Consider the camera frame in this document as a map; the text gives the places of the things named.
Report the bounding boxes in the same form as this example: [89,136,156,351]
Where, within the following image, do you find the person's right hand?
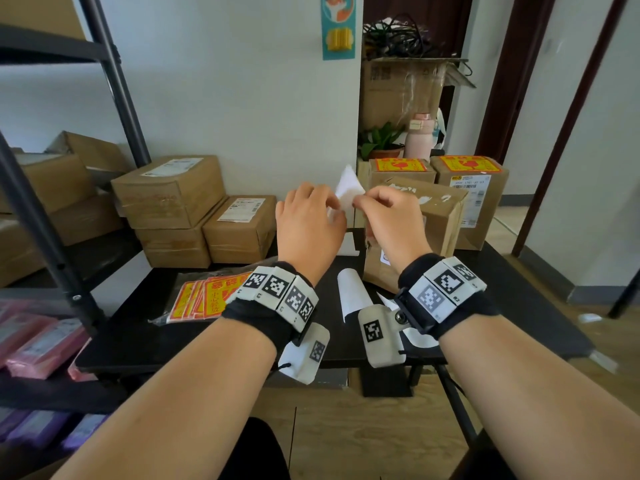
[352,185,433,275]

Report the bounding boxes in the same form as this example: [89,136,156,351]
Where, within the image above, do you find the person's left hand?
[275,182,347,285]

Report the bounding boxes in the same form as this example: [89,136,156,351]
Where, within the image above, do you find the white sticker backing paper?
[337,268,373,323]
[327,164,366,257]
[375,292,440,349]

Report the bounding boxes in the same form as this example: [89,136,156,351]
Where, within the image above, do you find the single red yellow sticker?
[375,158,429,173]
[439,155,503,174]

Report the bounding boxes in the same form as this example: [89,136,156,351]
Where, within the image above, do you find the small cardboard parcel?
[429,155,510,251]

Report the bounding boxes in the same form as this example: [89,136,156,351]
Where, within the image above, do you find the stack of red yellow stickers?
[167,273,251,323]

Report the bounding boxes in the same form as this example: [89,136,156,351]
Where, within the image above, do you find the stack of cardboard boxes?
[111,154,227,269]

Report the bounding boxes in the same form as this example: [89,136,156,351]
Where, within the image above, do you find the clear plastic bag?
[149,257,281,327]

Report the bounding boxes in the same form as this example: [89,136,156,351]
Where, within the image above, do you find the pile of cardboard boxes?
[0,130,132,288]

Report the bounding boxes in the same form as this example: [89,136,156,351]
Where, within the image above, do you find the large plain cardboard box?
[0,0,86,41]

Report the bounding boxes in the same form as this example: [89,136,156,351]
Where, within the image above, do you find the person's left forearm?
[52,317,279,480]

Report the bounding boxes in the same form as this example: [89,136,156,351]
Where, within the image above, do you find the person's right forearm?
[439,314,640,480]

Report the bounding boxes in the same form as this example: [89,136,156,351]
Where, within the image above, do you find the person's black trousers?
[217,417,516,480]

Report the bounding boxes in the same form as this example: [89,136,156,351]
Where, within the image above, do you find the light wood cabinet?
[355,158,371,228]

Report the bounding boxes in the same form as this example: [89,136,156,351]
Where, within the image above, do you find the black wristband white markers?
[395,253,501,341]
[221,262,320,355]

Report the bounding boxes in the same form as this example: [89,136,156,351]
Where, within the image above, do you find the pink water bottle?
[403,113,435,161]

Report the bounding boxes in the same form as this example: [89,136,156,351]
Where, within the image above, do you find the potted green plant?
[357,122,407,161]

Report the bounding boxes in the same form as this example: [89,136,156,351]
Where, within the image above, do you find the wood-top desk black legs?
[607,269,640,319]

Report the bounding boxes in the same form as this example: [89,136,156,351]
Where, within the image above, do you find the white paper scrap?
[589,349,620,375]

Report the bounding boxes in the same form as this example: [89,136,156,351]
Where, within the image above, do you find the black metal shelf rack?
[0,0,152,465]

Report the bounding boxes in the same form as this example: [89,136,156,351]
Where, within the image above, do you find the pile of pink packets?
[0,299,99,383]

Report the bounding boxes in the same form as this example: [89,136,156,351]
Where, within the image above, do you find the teal wall poster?
[321,0,357,61]

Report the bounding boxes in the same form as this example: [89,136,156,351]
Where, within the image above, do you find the bundle of black cables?
[363,14,473,78]

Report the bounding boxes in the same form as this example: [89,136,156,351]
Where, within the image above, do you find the yellow wall holder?
[325,28,355,51]

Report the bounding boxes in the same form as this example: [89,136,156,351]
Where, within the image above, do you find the thick dark brown door frame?
[475,0,557,165]

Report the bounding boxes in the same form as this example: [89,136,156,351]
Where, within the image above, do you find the thin dark brown door frame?
[512,0,630,257]

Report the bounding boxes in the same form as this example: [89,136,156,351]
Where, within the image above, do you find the large open box with cables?
[363,0,473,125]

